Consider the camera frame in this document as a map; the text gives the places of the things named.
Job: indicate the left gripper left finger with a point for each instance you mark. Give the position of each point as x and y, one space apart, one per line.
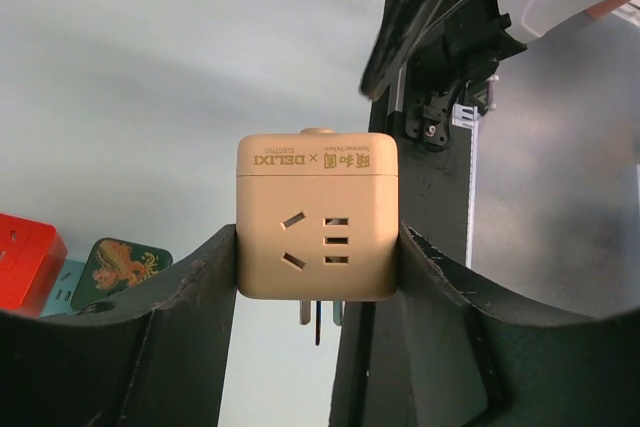
151 355

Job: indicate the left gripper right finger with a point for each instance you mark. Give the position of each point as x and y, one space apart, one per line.
544 366

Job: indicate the dark green cube adapter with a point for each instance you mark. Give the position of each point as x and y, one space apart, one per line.
114 265

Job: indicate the teal triangular power socket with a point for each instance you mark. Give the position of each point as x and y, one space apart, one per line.
59 300

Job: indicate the red cube plug adapter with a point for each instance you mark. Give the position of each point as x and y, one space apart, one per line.
32 255

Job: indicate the beige cube plug adapter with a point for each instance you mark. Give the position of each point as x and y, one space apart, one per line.
317 218

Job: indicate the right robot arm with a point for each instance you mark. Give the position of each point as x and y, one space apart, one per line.
431 57

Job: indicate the white slotted cable duct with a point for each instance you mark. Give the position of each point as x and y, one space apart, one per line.
467 117

